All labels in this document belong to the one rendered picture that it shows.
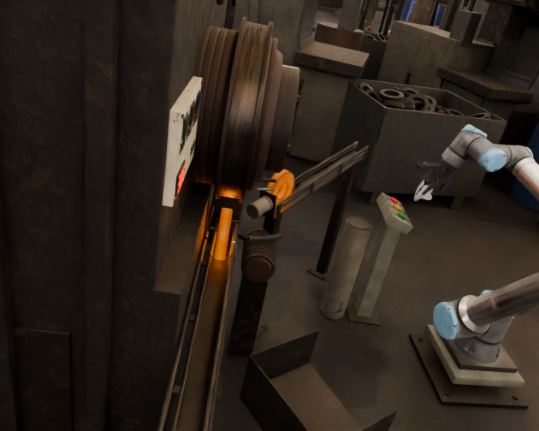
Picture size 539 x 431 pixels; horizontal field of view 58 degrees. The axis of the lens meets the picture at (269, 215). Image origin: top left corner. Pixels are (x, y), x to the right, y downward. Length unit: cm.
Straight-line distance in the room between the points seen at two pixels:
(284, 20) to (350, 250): 225
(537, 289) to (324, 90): 260
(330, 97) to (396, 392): 248
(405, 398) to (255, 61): 156
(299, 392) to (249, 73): 74
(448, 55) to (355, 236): 323
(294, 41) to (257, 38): 279
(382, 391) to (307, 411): 102
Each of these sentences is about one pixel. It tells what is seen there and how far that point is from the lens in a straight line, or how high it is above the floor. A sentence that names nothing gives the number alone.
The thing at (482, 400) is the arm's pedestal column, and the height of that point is 2.
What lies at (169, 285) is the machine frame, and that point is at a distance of 101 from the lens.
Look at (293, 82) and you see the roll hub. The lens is 121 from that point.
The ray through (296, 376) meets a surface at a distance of 125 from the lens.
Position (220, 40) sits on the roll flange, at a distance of 119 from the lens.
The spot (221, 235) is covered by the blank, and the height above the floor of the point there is 77.
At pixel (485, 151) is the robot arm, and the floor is 99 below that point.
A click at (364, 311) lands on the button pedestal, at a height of 4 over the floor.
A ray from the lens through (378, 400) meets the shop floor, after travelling 214.
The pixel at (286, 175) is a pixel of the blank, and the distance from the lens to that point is 184.
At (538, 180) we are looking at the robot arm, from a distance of 201.
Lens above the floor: 149
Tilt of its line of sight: 28 degrees down
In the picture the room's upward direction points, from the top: 12 degrees clockwise
